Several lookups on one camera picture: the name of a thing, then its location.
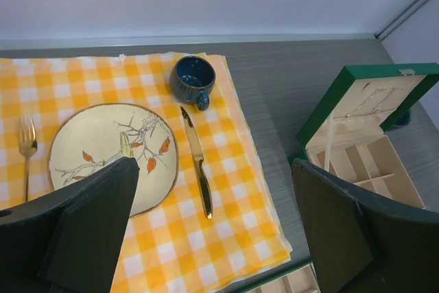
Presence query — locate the green jewelry tray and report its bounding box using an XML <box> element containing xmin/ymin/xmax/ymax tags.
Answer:
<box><xmin>233</xmin><ymin>260</ymin><xmax>321</xmax><ymax>293</ymax></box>

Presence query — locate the gold knife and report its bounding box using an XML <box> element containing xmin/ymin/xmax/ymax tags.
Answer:
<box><xmin>180</xmin><ymin>106</ymin><xmax>213</xmax><ymax>219</ymax></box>

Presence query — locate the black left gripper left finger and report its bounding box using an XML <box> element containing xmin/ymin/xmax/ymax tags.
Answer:
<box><xmin>1</xmin><ymin>157</ymin><xmax>139</xmax><ymax>292</ymax></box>

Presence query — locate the yellow white checkered cloth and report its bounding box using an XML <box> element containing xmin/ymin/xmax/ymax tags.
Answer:
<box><xmin>1</xmin><ymin>52</ymin><xmax>291</xmax><ymax>292</ymax></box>

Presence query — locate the green jewelry box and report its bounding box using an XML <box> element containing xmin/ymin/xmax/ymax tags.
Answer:
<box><xmin>289</xmin><ymin>63</ymin><xmax>438</xmax><ymax>209</ymax></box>

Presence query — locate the blue ceramic bowl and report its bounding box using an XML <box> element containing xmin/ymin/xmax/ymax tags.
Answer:
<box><xmin>392</xmin><ymin>109</ymin><xmax>412</xmax><ymax>130</ymax></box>

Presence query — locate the gold fork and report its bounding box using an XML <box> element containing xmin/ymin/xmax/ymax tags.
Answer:
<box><xmin>19</xmin><ymin>117</ymin><xmax>38</xmax><ymax>202</ymax></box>

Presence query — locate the cream plate with branch pattern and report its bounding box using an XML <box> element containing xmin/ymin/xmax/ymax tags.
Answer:
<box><xmin>48</xmin><ymin>103</ymin><xmax>178</xmax><ymax>216</ymax></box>

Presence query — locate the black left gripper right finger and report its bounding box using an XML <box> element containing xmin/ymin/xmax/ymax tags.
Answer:
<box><xmin>292</xmin><ymin>159</ymin><xmax>438</xmax><ymax>292</ymax></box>

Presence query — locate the silver chain necklace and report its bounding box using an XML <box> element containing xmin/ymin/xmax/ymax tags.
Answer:
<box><xmin>345</xmin><ymin>86</ymin><xmax>395</xmax><ymax>119</ymax></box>

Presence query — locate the dark blue ceramic mug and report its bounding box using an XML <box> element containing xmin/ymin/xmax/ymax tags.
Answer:
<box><xmin>169</xmin><ymin>56</ymin><xmax>216</xmax><ymax>111</ymax></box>

